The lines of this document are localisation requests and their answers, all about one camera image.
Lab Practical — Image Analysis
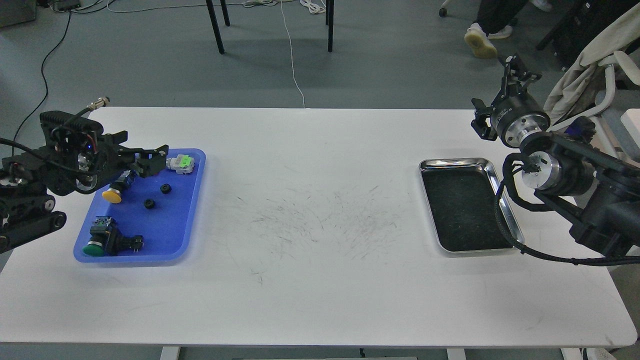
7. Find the white chair frame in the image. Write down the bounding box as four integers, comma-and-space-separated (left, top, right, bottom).
550, 50, 640, 166

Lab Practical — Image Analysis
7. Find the black cable on floor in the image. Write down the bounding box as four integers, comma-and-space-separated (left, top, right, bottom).
10, 0, 116, 151

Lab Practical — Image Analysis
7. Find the yellow push button switch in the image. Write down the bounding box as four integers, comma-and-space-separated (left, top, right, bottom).
102, 170, 137, 204

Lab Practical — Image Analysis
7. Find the blue plastic tray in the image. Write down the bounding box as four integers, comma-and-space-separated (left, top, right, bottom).
73, 148, 206, 267

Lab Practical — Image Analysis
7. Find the black chair leg left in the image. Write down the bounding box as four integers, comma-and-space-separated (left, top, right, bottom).
205, 0, 231, 55

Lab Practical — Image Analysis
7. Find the white shoe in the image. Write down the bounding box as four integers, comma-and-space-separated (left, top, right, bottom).
463, 23, 498, 60
487, 25, 514, 40

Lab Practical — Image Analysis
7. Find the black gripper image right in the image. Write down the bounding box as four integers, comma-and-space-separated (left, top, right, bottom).
471, 54, 551, 149

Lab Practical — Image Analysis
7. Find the beige cloth on chair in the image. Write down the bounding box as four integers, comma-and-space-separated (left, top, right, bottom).
542, 4, 640, 122

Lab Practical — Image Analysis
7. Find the silver metal tray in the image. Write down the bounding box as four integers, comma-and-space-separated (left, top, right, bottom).
418, 157, 525, 256

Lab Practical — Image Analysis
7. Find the black chair leg right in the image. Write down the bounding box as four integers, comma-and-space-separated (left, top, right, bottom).
324, 0, 335, 53

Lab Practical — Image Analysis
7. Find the green push button switch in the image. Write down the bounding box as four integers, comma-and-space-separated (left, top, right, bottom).
82, 216, 144, 257

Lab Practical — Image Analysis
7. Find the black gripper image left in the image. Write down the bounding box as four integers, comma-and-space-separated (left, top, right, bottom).
39, 111, 169, 196

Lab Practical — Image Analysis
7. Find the black chair leg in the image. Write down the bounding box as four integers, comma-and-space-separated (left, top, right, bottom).
205, 0, 231, 55
324, 0, 335, 53

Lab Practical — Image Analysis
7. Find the grey green switch block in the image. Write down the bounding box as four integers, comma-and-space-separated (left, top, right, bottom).
166, 153, 195, 174

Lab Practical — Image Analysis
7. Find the white cable on floor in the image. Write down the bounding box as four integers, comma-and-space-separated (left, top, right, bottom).
243, 0, 327, 109

